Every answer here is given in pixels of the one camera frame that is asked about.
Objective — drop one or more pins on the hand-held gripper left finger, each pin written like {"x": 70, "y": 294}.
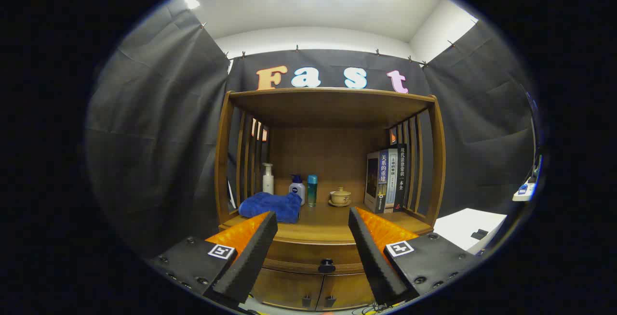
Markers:
{"x": 250, "y": 262}

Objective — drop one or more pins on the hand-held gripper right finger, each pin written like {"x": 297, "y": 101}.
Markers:
{"x": 373, "y": 257}

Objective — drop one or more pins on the black drawer knob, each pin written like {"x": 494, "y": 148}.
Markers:
{"x": 327, "y": 266}

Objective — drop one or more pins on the wooden drawer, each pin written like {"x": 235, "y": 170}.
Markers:
{"x": 308, "y": 253}

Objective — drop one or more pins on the wooden cabinet door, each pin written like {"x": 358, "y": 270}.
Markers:
{"x": 284, "y": 288}
{"x": 347, "y": 291}

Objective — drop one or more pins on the wooden countertop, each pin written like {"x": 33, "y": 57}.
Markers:
{"x": 323, "y": 223}

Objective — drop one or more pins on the wooden cabinet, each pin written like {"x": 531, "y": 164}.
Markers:
{"x": 328, "y": 151}

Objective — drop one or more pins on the blue towel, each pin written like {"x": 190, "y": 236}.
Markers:
{"x": 270, "y": 205}

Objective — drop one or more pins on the beige lidded teacup with saucer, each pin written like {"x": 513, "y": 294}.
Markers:
{"x": 340, "y": 196}

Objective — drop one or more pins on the dark cover blue spine book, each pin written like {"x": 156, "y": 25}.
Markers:
{"x": 372, "y": 180}

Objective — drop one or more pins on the white blue spine book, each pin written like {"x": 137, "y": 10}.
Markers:
{"x": 392, "y": 180}

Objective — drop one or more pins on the cream pump bottle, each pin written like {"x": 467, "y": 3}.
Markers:
{"x": 268, "y": 180}

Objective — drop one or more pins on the white bottle blue pump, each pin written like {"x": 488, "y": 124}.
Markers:
{"x": 298, "y": 190}

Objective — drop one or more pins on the black spine book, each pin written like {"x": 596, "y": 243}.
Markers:
{"x": 401, "y": 175}

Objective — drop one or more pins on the teal bottle blue cap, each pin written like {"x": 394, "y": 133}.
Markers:
{"x": 312, "y": 190}

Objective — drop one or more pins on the white box unit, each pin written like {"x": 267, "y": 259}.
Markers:
{"x": 462, "y": 226}

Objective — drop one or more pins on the white power strip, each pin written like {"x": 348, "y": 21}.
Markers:
{"x": 524, "y": 192}

